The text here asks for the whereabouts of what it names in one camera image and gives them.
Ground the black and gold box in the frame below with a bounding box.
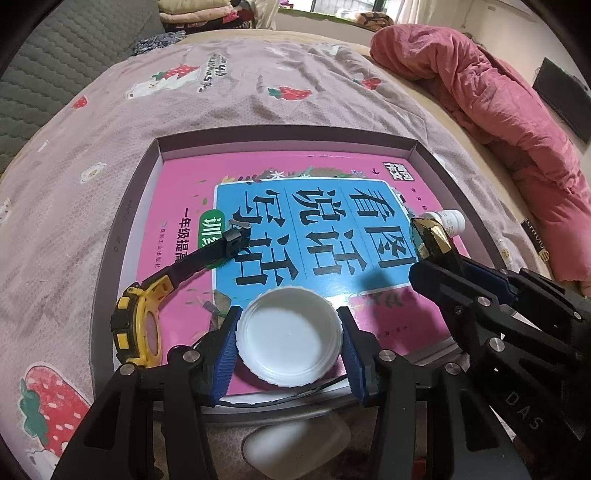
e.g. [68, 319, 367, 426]
[410, 217, 462, 272]

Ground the patterned dark cloth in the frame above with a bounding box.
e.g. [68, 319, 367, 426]
[131, 31, 185, 56]

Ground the cream curtain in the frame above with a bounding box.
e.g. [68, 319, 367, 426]
[250, 0, 280, 30]

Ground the white plastic jar lid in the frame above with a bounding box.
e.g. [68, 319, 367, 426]
[235, 287, 342, 388]

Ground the grey quilted headboard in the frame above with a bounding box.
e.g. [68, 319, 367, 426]
[1, 1, 163, 170]

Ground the shallow dark cardboard box tray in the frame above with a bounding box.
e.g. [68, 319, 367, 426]
[90, 126, 504, 391]

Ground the pink strawberry print bedsheet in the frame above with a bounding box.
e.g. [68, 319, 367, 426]
[0, 34, 555, 480]

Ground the stack of folded blankets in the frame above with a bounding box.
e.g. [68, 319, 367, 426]
[158, 0, 256, 34]

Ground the brown patterned pillow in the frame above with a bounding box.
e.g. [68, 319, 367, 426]
[356, 11, 394, 32]

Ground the black wall television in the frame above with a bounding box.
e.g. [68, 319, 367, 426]
[533, 58, 591, 144]

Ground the yellow black wrist watch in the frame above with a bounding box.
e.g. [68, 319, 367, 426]
[110, 221, 252, 368]

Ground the rolled pink quilt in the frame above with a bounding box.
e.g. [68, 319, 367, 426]
[370, 24, 590, 295]

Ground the pink and blue book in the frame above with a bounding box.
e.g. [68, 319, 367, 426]
[136, 151, 449, 355]

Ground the white pill bottle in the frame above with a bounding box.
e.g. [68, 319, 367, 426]
[422, 209, 466, 237]

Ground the white earbud case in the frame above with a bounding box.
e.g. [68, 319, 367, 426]
[242, 414, 352, 479]

